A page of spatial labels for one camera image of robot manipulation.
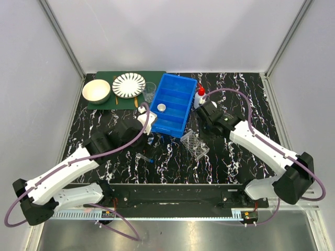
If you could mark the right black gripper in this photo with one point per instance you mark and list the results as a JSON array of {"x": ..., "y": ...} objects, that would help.
[{"x": 213, "y": 136}]

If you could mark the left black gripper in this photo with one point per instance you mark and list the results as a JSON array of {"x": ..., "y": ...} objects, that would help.
[{"x": 143, "y": 138}]

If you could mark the centrifuge tube blue cap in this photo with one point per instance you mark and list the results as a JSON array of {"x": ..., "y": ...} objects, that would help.
[
  {"x": 144, "y": 158},
  {"x": 154, "y": 140}
]

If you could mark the clear tube rack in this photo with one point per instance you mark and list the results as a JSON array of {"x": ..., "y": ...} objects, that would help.
[{"x": 194, "y": 145}]

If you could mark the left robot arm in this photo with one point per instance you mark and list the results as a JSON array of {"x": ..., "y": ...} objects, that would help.
[{"x": 41, "y": 197}]

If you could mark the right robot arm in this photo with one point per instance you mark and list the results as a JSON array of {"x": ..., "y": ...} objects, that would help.
[{"x": 293, "y": 172}]

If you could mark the squeeze bottle red cap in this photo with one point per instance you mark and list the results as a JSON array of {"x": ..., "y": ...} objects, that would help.
[{"x": 199, "y": 97}]

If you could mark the small white crucible cup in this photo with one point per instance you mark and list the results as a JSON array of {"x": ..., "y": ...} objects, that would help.
[{"x": 161, "y": 108}]

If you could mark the green placemat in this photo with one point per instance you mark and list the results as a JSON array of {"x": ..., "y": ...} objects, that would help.
[{"x": 123, "y": 104}]

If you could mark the gold knife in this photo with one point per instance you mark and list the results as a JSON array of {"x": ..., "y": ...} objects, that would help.
[{"x": 136, "y": 102}]

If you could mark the blue compartment bin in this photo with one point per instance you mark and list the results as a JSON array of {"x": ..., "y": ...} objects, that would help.
[{"x": 177, "y": 93}]

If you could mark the clear drinking glass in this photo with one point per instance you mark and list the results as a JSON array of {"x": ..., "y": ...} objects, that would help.
[{"x": 149, "y": 91}]

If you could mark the striped white plate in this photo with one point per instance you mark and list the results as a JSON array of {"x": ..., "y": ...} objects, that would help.
[{"x": 128, "y": 85}]

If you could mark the white ceramic bowl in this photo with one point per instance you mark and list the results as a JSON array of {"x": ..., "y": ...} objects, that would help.
[{"x": 96, "y": 91}]

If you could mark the gold fork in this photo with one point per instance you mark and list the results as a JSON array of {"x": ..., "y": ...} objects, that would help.
[{"x": 116, "y": 99}]

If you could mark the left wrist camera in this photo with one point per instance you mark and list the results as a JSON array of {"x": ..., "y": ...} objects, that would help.
[{"x": 147, "y": 118}]

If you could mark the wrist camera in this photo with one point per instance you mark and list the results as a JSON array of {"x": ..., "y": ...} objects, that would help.
[
  {"x": 202, "y": 100},
  {"x": 147, "y": 118}
]

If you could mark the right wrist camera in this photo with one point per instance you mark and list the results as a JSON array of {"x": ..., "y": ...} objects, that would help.
[{"x": 202, "y": 100}]

